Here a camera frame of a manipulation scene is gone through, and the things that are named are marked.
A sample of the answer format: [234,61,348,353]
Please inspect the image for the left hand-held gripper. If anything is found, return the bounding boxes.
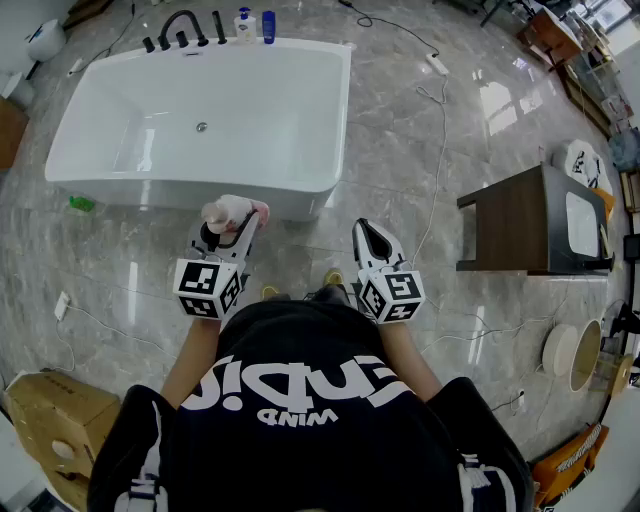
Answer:
[172,208,264,321]

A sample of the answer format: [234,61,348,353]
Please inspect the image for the white bag with black print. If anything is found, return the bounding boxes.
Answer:
[551,138,615,197]

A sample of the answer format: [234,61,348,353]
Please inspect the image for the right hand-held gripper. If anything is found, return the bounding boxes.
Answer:
[351,218,427,325]

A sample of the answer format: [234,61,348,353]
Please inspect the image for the dark wooden vanity cabinet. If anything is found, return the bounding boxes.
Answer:
[455,163,616,277]

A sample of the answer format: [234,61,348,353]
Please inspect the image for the person's right forearm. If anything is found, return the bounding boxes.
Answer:
[378,319,445,405]

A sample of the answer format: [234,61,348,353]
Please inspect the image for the person's left forearm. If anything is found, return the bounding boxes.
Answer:
[160,313,225,410]

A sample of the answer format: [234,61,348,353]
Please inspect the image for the white pump bottle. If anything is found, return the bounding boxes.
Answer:
[233,6,259,43]

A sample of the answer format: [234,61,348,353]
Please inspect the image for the white bathtub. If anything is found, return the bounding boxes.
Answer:
[44,37,353,222]

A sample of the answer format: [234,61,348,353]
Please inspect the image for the black curved bathtub faucet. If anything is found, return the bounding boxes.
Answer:
[157,9,210,52]

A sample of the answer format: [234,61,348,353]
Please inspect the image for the person's dark trousers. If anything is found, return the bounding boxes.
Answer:
[272,285,362,310]

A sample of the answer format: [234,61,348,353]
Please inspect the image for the wooden shelf unit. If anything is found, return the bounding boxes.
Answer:
[516,0,640,139]

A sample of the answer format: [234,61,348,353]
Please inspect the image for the brown wooden board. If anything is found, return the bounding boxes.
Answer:
[0,96,31,172]

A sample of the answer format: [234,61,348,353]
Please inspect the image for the black cable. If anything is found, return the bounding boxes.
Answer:
[338,0,442,57]

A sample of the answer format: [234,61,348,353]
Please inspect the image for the blue plastic bag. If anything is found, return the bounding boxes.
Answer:
[607,129,640,172]

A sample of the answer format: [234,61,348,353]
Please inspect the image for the person's black printed shirt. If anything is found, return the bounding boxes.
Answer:
[86,298,535,512]

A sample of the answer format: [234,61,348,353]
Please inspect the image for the cardboard box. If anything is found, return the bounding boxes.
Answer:
[1,368,122,512]

